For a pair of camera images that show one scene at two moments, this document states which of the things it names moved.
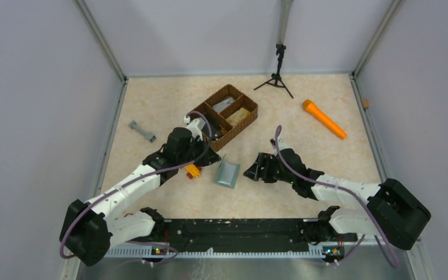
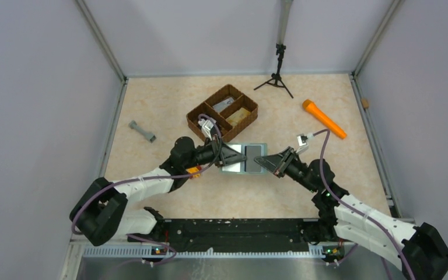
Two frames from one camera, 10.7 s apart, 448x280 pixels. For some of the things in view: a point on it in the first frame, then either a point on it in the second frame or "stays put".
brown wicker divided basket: (227, 112) stays put
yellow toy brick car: (193, 171) stays put
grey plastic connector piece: (148, 135) stays put
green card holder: (227, 174) to (251, 150)
